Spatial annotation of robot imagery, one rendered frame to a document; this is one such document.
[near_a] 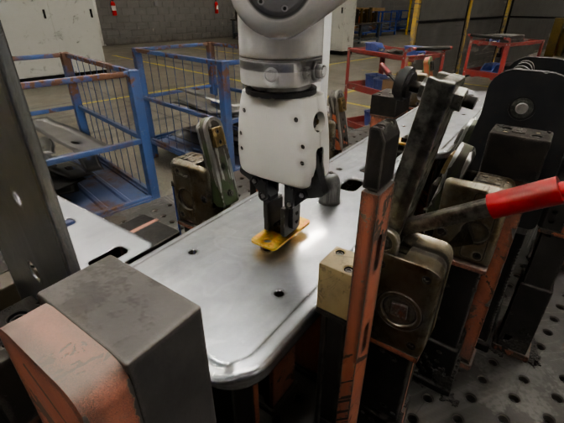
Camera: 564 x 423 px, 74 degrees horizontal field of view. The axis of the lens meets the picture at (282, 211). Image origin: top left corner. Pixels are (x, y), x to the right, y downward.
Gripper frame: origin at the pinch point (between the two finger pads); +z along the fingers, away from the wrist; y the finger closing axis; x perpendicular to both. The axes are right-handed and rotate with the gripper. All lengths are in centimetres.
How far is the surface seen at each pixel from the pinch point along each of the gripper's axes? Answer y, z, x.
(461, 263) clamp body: -19.7, 8.1, -14.7
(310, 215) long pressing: 0.0, 3.5, -7.3
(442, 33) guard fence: 134, 17, -594
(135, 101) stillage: 168, 26, -95
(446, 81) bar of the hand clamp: -16.7, -17.9, 1.7
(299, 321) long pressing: -10.0, 3.1, 11.2
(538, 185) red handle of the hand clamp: -24.6, -10.8, 0.5
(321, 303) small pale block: -11.3, 1.5, 9.5
